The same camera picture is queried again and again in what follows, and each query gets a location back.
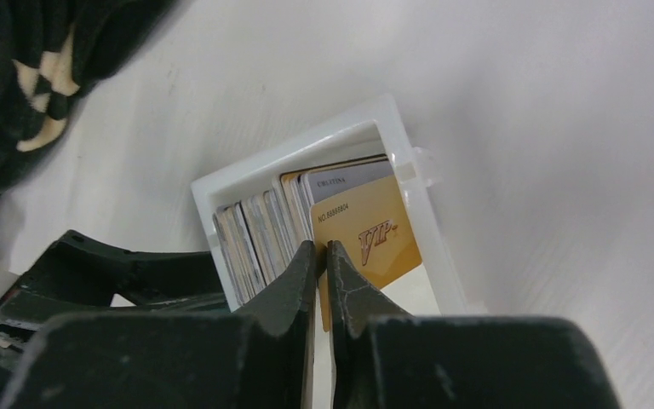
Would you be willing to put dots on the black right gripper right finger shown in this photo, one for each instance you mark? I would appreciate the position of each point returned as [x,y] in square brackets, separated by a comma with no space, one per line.
[355,306]

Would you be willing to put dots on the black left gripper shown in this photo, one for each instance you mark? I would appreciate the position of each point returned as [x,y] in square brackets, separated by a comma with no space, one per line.
[79,274]

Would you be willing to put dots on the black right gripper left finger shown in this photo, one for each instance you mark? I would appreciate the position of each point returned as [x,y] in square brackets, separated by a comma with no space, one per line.
[275,346]

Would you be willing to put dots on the gold VIP card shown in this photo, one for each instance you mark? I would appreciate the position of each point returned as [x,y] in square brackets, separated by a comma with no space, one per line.
[371,223]

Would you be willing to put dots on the clear plastic card box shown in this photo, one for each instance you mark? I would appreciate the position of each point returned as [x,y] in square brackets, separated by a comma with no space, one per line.
[370,128]

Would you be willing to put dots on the stack of grey cards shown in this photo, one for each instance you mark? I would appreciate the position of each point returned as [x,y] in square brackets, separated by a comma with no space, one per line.
[259,235]

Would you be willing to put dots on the black floral plush blanket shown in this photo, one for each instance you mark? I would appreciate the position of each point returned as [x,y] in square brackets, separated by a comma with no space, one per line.
[53,53]

